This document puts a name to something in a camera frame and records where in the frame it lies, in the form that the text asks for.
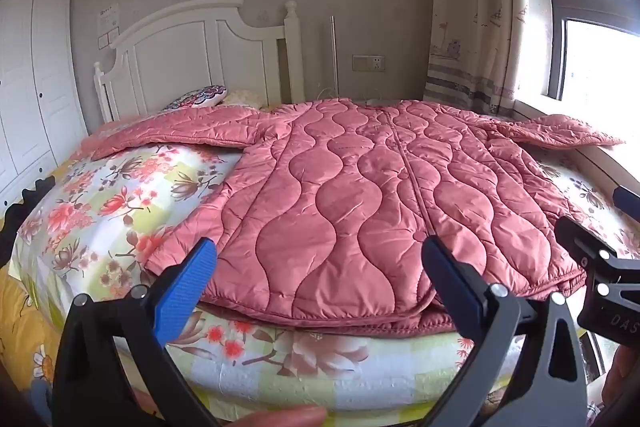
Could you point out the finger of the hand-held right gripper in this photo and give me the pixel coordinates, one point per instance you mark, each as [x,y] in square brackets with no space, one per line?
[580,239]
[628,199]

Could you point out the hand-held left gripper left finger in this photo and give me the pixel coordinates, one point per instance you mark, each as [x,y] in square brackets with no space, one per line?
[186,287]

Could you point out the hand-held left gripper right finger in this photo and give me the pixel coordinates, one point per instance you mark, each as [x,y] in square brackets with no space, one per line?
[457,287]

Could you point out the pink quilted jacket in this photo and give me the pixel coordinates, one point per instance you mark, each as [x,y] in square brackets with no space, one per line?
[350,187]

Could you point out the person's left hand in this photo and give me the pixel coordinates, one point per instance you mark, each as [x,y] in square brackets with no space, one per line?
[280,417]

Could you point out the floral bed sheet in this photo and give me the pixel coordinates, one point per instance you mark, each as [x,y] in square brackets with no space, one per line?
[100,207]

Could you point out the yellow floral cloth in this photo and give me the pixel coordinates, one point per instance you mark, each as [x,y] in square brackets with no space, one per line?
[22,332]

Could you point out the window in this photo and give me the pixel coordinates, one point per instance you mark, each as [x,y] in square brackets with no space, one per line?
[595,32]

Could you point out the black jagged object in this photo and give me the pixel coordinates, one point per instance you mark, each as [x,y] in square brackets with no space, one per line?
[25,212]

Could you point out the patterned pillow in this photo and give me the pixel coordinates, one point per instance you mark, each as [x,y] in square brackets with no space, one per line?
[197,98]

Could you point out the cream pillow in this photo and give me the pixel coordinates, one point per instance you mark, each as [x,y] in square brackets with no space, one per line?
[245,98]

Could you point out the white bed headboard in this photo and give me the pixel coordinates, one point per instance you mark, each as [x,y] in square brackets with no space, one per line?
[200,52]

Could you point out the printed curtain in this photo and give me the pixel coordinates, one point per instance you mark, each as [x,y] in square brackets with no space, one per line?
[475,7]

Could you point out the white wardrobe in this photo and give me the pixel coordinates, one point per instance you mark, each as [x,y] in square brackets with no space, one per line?
[35,82]

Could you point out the floor lamp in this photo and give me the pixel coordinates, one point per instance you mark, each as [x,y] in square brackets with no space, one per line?
[333,57]

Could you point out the wall socket panel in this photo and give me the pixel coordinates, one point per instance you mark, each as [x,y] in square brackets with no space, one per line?
[369,63]

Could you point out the wall switch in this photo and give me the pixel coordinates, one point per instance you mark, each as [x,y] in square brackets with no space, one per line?
[110,39]

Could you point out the paper wall notice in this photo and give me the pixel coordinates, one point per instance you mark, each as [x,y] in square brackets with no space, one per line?
[108,17]

